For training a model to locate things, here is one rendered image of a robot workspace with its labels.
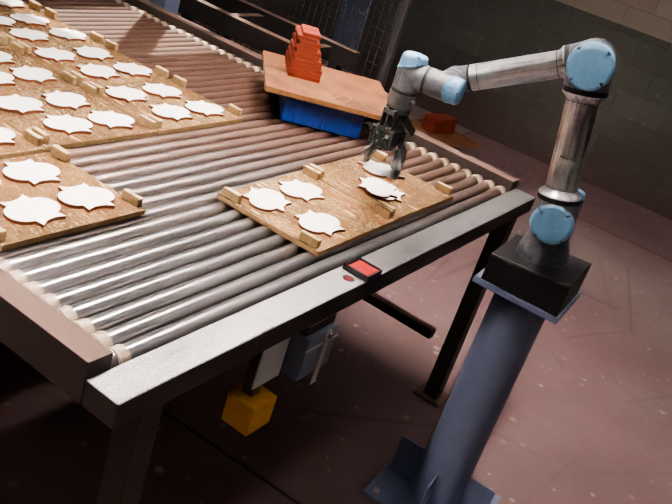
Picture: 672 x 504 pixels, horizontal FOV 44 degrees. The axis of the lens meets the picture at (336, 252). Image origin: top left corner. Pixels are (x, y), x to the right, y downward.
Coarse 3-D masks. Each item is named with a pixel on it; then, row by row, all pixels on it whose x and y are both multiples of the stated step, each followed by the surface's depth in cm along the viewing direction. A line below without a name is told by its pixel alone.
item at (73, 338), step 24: (0, 288) 155; (24, 288) 158; (0, 312) 155; (24, 312) 151; (48, 312) 153; (0, 336) 156; (24, 336) 152; (48, 336) 148; (72, 336) 149; (48, 360) 150; (72, 360) 146; (96, 360) 145; (72, 384) 148
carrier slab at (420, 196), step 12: (360, 156) 287; (372, 156) 291; (324, 168) 266; (336, 168) 269; (348, 168) 273; (360, 168) 276; (324, 180) 257; (336, 180) 260; (348, 180) 263; (384, 180) 273; (396, 180) 276; (408, 180) 279; (420, 180) 283; (348, 192) 254; (360, 192) 257; (408, 192) 269; (420, 192) 273; (432, 192) 276; (372, 204) 251; (396, 204) 257; (408, 204) 260; (420, 204) 263; (432, 204) 266; (396, 216) 248; (408, 216) 254
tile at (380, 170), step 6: (360, 162) 243; (366, 162) 245; (372, 162) 247; (366, 168) 239; (372, 168) 241; (378, 168) 243; (384, 168) 245; (390, 168) 247; (372, 174) 237; (378, 174) 237; (384, 174) 240; (390, 174) 242; (390, 180) 238
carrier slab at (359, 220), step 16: (288, 176) 251; (304, 176) 255; (240, 192) 230; (336, 192) 251; (240, 208) 222; (288, 208) 230; (304, 208) 233; (320, 208) 237; (336, 208) 240; (352, 208) 244; (368, 208) 247; (272, 224) 218; (288, 224) 221; (352, 224) 233; (368, 224) 237; (384, 224) 240; (336, 240) 221; (352, 240) 226
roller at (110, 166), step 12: (276, 132) 288; (288, 132) 293; (300, 132) 298; (312, 132) 304; (216, 144) 262; (228, 144) 266; (240, 144) 270; (144, 156) 237; (156, 156) 240; (168, 156) 243; (180, 156) 247; (84, 168) 219; (96, 168) 221; (108, 168) 225; (120, 168) 228
